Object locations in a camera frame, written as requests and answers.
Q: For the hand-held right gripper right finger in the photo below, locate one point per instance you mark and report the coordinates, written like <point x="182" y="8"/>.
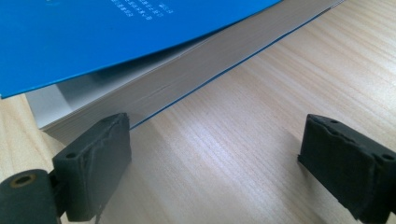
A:
<point x="348" y="168"/>

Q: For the blue paperback book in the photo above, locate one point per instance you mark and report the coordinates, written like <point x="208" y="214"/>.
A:
<point x="93" y="37"/>

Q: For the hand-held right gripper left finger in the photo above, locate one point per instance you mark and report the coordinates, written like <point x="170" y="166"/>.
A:
<point x="93" y="168"/>

